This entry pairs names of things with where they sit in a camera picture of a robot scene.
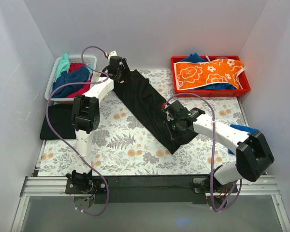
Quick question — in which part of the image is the orange floral cloth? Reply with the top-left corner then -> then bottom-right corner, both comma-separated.
174,58 -> 244,90

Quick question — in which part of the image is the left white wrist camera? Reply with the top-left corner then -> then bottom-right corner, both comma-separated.
106,51 -> 117,59

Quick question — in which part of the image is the magenta t shirt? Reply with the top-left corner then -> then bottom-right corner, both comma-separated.
65,63 -> 93,98

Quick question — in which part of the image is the red plastic bin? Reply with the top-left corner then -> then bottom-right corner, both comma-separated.
171,55 -> 250,97

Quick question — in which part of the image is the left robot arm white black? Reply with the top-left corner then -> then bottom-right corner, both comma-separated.
66,51 -> 127,193

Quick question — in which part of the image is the folded black t shirt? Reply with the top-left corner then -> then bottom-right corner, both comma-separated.
40,104 -> 76,140

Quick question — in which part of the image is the teal t shirt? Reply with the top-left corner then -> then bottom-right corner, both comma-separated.
56,53 -> 97,79

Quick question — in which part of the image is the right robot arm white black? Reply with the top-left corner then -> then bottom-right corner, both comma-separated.
163,101 -> 275,192

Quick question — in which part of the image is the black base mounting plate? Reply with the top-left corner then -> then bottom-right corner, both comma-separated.
64,174 -> 238,205

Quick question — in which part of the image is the floral patterned table mat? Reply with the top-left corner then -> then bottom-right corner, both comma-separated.
37,69 -> 247,177

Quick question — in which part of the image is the black t shirt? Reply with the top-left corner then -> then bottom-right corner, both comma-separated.
40,104 -> 76,140
114,70 -> 197,154

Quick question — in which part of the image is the white plastic laundry basket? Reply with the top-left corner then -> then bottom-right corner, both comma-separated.
44,55 -> 97,102

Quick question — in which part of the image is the folded blue t shirt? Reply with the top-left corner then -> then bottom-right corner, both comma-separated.
227,124 -> 259,155

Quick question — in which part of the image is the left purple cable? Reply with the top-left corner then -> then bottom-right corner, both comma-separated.
45,45 -> 110,217

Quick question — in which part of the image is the navy blue t shirt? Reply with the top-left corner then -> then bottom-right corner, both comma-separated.
52,66 -> 91,98

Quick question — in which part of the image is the aluminium frame rail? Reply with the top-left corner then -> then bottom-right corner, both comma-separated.
20,175 -> 290,232

